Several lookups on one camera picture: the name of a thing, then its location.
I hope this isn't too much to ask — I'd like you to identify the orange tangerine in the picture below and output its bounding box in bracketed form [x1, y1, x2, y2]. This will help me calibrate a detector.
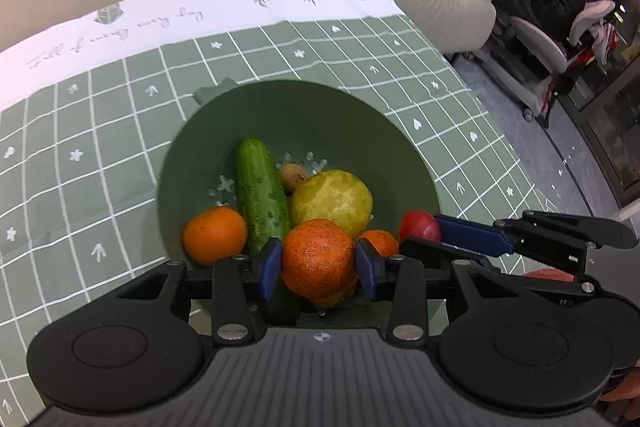
[358, 230, 399, 258]
[181, 206, 248, 265]
[281, 219, 358, 309]

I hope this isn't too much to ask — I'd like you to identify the green cucumber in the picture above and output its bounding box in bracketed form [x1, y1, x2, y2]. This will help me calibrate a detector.
[234, 138, 292, 255]

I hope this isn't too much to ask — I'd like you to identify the small red fruit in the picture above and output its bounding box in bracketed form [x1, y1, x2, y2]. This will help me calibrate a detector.
[398, 210, 440, 243]

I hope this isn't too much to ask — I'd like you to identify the brown longan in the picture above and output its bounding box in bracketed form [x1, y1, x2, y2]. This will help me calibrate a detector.
[279, 162, 307, 194]

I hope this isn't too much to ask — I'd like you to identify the yellow-green pear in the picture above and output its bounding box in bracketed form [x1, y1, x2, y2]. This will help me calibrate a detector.
[290, 170, 373, 239]

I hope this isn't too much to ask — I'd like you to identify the green plastic colander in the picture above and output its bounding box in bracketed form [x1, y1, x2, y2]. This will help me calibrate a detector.
[156, 76, 447, 327]

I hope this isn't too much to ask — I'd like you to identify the pink office chair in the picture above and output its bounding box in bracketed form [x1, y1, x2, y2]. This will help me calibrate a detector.
[473, 0, 617, 128]

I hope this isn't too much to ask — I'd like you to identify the green checked tablecloth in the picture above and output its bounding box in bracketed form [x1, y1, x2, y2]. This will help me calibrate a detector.
[1, 0, 551, 426]

